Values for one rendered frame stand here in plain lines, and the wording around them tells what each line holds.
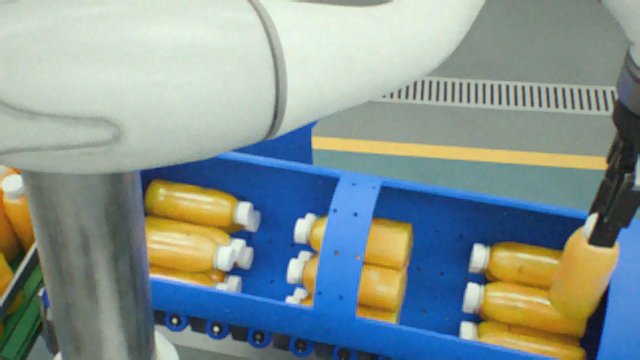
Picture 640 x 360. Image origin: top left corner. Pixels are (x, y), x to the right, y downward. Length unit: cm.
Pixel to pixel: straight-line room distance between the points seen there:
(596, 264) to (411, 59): 59
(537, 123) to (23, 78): 278
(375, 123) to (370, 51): 251
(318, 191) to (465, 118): 176
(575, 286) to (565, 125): 205
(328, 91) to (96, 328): 41
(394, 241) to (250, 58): 79
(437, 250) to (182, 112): 101
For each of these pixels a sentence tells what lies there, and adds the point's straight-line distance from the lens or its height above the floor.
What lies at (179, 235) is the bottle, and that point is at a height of 113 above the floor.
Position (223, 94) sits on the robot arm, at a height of 184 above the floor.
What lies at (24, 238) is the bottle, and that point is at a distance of 162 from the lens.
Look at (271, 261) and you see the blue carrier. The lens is 148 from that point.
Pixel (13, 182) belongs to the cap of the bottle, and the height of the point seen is 108.
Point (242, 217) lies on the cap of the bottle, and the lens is 137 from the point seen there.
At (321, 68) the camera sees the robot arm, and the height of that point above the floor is 182.
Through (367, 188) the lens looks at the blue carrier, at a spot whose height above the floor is 123.
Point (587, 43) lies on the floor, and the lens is 355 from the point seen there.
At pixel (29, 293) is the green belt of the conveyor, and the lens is 162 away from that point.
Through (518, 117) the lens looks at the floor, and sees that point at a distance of 316.
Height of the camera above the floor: 217
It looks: 49 degrees down
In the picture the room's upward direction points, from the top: 1 degrees counter-clockwise
